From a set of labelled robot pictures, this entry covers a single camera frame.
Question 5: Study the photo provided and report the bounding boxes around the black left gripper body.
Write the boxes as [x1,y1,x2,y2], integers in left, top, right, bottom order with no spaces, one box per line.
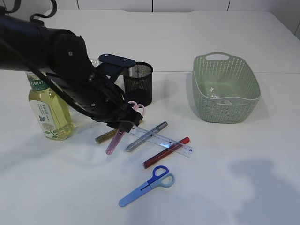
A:
[63,75,131,127]

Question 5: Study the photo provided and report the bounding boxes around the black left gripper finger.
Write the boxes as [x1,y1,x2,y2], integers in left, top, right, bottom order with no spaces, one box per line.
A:
[127,109,143,126]
[107,121,133,133]

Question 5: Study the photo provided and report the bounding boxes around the pink scissors with cover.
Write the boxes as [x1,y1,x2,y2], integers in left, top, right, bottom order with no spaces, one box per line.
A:
[105,101,146,155]

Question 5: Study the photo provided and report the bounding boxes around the yellow tea drink bottle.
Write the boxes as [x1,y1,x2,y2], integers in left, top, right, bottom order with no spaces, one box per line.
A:
[26,72,74,141]

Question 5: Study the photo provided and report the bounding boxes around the clear plastic ruler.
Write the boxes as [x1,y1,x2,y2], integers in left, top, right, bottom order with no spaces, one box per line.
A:
[129,126,195,158]

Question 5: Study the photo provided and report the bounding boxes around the blue scissors with cover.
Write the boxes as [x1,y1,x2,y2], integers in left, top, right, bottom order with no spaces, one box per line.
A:
[118,165,175,207]

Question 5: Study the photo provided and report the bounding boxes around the clear plastic sheet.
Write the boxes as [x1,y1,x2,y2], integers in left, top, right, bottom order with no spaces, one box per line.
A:
[206,84,233,105]

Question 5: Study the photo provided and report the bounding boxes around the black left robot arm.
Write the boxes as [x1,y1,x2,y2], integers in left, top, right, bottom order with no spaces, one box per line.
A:
[0,7,143,132]

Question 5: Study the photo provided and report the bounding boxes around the silver glitter pen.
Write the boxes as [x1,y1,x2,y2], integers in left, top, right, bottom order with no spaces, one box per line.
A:
[125,121,168,152]

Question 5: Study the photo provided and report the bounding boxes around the gold glitter pen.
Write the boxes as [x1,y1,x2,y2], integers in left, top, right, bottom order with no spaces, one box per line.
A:
[95,129,126,144]

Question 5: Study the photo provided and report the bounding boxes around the black mesh pen holder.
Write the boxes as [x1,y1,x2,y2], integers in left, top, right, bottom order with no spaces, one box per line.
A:
[123,62,153,106]

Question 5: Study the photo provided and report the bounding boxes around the green wavy glass plate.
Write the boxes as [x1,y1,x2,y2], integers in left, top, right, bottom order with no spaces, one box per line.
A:
[89,58,100,68]

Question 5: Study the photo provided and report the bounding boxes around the red glitter pen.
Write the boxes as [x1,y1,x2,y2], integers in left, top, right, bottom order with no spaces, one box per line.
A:
[142,143,182,169]

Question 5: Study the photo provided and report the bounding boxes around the green plastic woven basket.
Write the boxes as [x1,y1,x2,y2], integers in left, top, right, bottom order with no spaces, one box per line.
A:
[192,52,261,124]

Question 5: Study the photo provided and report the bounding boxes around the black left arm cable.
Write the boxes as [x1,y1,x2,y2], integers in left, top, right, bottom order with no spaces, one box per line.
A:
[0,0,134,125]

